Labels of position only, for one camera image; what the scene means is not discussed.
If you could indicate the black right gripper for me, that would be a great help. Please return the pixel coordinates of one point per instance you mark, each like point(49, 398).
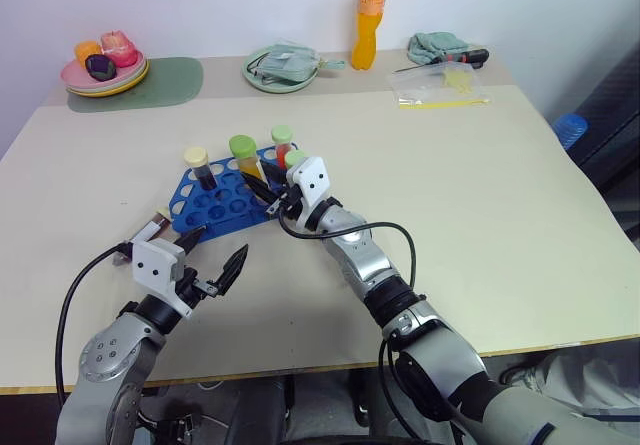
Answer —
point(290, 201)

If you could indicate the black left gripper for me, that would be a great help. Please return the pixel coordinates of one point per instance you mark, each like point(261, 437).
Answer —
point(192, 287)

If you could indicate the green cap orange liquid tube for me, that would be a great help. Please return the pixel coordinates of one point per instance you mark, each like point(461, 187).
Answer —
point(296, 157)

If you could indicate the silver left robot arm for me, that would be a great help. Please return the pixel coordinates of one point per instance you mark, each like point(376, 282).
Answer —
point(107, 350)

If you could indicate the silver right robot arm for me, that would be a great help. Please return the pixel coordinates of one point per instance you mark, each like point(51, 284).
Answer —
point(430, 345)

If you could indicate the blue test tube rack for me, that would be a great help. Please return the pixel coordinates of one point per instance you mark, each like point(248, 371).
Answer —
point(215, 210)

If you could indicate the green cap yellow liquid tube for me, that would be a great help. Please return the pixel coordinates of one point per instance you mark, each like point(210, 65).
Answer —
point(243, 150)

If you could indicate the green cap red liquid tube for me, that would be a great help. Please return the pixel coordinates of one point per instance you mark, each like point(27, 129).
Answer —
point(281, 137)

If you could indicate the labelled dark red liquid tube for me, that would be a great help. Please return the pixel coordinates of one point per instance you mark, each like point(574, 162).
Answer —
point(159, 226)

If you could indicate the cream cap dark liquid tube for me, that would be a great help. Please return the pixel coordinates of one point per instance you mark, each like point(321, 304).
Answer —
point(197, 160)

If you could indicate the green plate with pouch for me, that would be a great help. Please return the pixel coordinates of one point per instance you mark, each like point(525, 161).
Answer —
point(255, 81)

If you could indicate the green fabric pouch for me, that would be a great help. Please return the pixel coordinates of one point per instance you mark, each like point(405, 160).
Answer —
point(290, 62)

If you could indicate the green placemat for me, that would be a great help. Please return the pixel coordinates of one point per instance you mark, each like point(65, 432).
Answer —
point(175, 82)

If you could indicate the yellow plate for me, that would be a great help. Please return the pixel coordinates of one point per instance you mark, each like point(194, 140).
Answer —
point(122, 90)

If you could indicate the orange soda bottle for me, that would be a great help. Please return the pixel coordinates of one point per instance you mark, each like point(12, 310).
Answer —
point(369, 40)

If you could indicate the red pink toy fruit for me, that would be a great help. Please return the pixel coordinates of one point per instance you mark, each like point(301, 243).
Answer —
point(125, 57)

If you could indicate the clear zip plastic bag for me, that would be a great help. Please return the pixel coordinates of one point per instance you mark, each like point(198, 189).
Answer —
point(435, 87)

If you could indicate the purple toy fruit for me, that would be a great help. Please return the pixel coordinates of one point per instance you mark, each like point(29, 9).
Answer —
point(100, 66)

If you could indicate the green cloth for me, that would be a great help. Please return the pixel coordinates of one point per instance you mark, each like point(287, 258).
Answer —
point(435, 45)

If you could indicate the pink plate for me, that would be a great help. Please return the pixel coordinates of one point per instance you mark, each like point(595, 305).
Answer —
point(75, 72)

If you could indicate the orange toy fruit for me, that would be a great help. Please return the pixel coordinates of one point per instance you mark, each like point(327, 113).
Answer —
point(86, 50)

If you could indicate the red black screwdriver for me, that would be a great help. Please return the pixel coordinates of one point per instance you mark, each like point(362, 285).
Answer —
point(465, 57)

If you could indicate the grey shoe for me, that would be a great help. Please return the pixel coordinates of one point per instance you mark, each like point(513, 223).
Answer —
point(512, 375)

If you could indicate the black carbon pattern chair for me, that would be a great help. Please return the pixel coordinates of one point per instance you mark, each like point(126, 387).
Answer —
point(615, 130)

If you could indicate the grey trousers leg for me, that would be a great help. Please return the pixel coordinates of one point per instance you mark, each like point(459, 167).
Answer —
point(585, 375)

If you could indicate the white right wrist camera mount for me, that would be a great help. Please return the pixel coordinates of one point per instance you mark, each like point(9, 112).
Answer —
point(312, 180)

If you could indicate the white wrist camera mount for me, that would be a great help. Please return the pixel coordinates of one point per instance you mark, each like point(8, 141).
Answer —
point(312, 180)
point(152, 262)

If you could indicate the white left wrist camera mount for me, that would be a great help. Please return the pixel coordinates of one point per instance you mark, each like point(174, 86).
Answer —
point(152, 262)

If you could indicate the black post under table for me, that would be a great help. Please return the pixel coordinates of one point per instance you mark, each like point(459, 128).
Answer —
point(365, 395)

